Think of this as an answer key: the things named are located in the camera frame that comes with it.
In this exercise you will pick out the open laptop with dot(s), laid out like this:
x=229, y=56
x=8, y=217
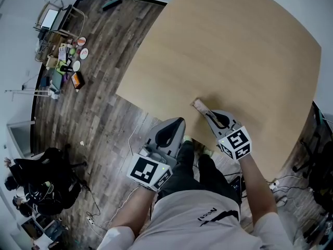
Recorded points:
x=49, y=18

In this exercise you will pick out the black framed orange tray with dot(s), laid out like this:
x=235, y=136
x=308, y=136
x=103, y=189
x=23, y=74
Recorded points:
x=77, y=80

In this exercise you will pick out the teal box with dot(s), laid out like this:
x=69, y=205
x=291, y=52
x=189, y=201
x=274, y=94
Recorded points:
x=57, y=79

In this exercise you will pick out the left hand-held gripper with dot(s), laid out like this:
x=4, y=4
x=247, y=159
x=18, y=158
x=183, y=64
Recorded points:
x=148, y=170

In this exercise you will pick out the black office chair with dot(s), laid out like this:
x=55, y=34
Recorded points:
x=325, y=165

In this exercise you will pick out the person's left shoe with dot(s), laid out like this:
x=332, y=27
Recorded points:
x=187, y=139

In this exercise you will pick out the small wooden box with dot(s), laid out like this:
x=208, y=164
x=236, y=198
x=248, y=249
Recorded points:
x=52, y=61

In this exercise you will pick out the person's black trousers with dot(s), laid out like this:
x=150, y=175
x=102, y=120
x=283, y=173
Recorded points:
x=187, y=176

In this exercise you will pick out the round plate red mark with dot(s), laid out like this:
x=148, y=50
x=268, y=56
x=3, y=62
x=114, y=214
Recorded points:
x=84, y=53

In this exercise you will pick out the person's shoe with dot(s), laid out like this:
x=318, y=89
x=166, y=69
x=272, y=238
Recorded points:
x=209, y=152
x=187, y=139

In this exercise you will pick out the light wooden table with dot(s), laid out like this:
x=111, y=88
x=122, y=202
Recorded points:
x=229, y=48

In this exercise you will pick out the black swivel chair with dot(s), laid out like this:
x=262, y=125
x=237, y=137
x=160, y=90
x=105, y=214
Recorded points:
x=56, y=155

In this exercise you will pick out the person's grey shirt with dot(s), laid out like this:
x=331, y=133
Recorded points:
x=192, y=230

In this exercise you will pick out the person's left forearm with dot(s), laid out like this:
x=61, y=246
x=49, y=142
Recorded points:
x=132, y=207

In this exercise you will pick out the white power strip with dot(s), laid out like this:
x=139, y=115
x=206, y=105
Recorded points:
x=273, y=185
x=90, y=220

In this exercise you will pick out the round plate orange stripe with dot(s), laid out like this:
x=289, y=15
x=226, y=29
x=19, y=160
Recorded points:
x=81, y=41

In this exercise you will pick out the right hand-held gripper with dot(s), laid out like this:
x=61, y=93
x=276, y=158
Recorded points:
x=236, y=142

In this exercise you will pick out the green ball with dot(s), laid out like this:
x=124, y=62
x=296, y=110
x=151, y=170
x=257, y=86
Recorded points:
x=72, y=51

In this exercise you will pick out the small white printed box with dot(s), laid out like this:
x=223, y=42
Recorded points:
x=196, y=103

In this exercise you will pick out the white stand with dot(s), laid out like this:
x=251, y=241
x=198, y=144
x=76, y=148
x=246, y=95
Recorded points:
x=52, y=94

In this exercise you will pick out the person's right forearm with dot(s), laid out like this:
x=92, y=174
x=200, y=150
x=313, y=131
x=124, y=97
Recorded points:
x=257, y=186

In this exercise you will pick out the plain white round plate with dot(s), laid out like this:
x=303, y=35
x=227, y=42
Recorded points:
x=76, y=66

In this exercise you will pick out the grey cabinet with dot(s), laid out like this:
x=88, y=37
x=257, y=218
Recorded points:
x=19, y=139

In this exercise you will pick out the person's right shoe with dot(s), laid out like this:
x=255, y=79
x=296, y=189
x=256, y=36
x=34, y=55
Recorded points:
x=209, y=152

